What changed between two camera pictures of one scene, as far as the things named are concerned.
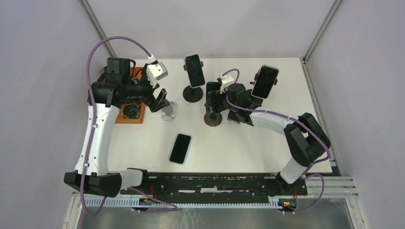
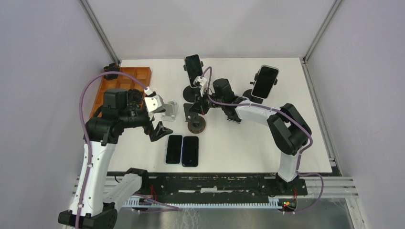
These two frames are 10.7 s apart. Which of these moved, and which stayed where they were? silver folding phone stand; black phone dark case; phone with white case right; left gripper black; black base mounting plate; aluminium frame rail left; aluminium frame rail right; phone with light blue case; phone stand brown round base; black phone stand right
Moved: phone stand brown round base; phone with light blue case; black phone dark case; left gripper black
Stayed: aluminium frame rail left; phone with white case right; black phone stand right; black base mounting plate; aluminium frame rail right; silver folding phone stand
